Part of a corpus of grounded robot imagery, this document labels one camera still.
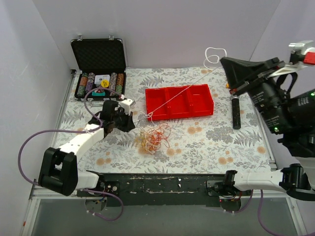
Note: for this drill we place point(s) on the white card deck box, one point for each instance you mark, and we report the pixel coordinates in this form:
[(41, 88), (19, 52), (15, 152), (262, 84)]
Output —
[(99, 78)]

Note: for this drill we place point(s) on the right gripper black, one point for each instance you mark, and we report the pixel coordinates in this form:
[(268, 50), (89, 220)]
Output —
[(252, 80)]

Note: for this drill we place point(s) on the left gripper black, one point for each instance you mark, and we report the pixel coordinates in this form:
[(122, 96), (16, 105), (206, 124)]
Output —
[(120, 119)]

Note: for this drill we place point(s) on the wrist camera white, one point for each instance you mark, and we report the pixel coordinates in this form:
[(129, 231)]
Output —
[(126, 104), (302, 55)]

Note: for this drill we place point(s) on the red three-compartment tray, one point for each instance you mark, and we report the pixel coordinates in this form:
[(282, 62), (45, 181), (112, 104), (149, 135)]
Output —
[(178, 102)]

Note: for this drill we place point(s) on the yellow round chip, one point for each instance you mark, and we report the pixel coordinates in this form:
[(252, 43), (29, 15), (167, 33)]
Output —
[(105, 83)]

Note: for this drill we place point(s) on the floral table mat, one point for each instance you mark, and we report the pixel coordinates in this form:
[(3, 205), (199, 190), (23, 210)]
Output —
[(196, 145)]

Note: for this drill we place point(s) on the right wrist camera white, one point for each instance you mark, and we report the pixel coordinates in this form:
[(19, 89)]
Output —
[(302, 55)]

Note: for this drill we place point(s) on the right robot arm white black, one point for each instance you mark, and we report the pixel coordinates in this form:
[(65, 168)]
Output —
[(268, 85)]

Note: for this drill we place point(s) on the black microphone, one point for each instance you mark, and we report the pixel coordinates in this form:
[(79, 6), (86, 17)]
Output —
[(236, 118)]

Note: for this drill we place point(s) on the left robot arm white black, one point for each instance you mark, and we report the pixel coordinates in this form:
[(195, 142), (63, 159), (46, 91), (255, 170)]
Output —
[(59, 171)]

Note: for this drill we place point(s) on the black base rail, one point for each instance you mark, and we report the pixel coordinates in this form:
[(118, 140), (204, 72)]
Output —
[(169, 189)]

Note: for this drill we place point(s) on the black poker chip case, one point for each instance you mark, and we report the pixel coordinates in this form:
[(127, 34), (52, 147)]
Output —
[(99, 57)]

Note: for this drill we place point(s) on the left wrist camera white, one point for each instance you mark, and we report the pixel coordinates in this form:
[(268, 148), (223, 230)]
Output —
[(126, 104)]

